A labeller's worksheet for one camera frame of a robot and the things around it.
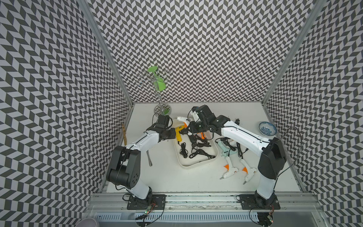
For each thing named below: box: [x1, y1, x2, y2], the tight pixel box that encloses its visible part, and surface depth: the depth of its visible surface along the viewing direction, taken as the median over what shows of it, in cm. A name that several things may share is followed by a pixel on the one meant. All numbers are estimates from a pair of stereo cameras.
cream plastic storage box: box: [172, 127, 219, 169], surface depth 93 cm
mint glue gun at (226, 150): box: [217, 140, 238, 158], surface depth 91 cm
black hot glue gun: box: [188, 134, 197, 145], surface depth 96 cm
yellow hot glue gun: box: [175, 125, 186, 142], surface depth 100 cm
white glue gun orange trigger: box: [219, 156, 239, 180], surface depth 84 cm
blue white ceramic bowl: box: [258, 121, 277, 137], surface depth 101 cm
